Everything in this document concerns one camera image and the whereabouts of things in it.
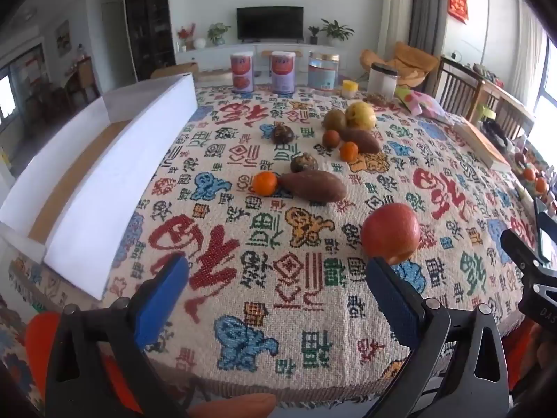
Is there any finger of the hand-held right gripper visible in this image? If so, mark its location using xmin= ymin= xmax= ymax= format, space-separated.
xmin=533 ymin=197 xmax=557 ymax=264
xmin=500 ymin=227 xmax=557 ymax=284

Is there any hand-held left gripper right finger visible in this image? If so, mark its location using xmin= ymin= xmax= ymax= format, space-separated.
xmin=366 ymin=257 xmax=511 ymax=418

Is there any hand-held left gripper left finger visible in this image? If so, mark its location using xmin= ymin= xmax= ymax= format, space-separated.
xmin=44 ymin=251 xmax=193 ymax=418

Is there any red apple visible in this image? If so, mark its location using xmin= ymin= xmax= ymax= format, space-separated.
xmin=360 ymin=202 xmax=421 ymax=266

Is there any white foam box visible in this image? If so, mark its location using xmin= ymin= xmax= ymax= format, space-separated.
xmin=0 ymin=72 xmax=198 ymax=302

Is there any large reddish sweet potato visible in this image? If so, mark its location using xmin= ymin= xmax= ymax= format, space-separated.
xmin=277 ymin=171 xmax=348 ymax=203

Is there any small reddish sweet potato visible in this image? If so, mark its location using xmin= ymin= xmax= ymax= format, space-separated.
xmin=339 ymin=127 xmax=382 ymax=154

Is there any tan book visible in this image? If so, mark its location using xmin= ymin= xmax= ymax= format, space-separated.
xmin=453 ymin=121 xmax=512 ymax=171

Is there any printed woven tablecloth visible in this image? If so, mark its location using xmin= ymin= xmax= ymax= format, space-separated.
xmin=0 ymin=80 xmax=557 ymax=407

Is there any light wooden chair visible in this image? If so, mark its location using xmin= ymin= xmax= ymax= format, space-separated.
xmin=465 ymin=80 xmax=536 ymax=141

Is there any dark wooden chair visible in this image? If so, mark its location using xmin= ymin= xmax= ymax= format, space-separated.
xmin=429 ymin=56 xmax=486 ymax=116

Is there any pink floral pouch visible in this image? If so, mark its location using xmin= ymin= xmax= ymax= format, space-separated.
xmin=394 ymin=87 xmax=447 ymax=118

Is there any yellow pear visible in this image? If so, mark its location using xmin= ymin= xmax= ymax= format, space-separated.
xmin=345 ymin=101 xmax=377 ymax=131

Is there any brown kiwi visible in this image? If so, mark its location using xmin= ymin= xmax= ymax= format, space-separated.
xmin=322 ymin=108 xmax=347 ymax=131

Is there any orange cushioned chair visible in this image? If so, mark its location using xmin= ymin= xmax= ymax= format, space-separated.
xmin=360 ymin=42 xmax=440 ymax=90

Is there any white jar with black lid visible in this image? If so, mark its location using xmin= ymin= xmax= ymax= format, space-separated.
xmin=368 ymin=63 xmax=399 ymax=99

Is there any brown wooden furniture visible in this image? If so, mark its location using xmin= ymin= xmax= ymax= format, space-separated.
xmin=65 ymin=59 xmax=101 ymax=103

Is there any blue tin with gold lid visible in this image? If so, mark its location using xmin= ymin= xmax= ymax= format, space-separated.
xmin=308 ymin=51 xmax=340 ymax=95

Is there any pink and purple can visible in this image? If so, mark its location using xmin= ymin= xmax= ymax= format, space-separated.
xmin=270 ymin=51 xmax=297 ymax=94
xmin=230 ymin=51 xmax=255 ymax=93

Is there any grey curtain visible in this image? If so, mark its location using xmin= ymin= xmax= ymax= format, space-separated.
xmin=409 ymin=0 xmax=450 ymax=57

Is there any white standing air conditioner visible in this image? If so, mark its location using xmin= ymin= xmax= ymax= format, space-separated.
xmin=376 ymin=0 xmax=414 ymax=60

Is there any red potted plant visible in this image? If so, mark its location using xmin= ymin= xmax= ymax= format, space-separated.
xmin=178 ymin=24 xmax=196 ymax=51

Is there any large green potted plant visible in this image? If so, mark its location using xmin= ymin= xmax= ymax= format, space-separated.
xmin=321 ymin=18 xmax=354 ymax=44

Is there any dark tall cabinet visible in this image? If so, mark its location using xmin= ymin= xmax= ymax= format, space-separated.
xmin=124 ymin=0 xmax=177 ymax=82

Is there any black television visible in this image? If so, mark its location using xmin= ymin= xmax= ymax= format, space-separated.
xmin=236 ymin=6 xmax=304 ymax=44

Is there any red wall hanging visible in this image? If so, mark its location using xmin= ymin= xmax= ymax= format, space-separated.
xmin=447 ymin=0 xmax=470 ymax=25

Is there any framed wall picture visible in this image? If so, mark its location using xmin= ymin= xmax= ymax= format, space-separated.
xmin=55 ymin=20 xmax=73 ymax=57

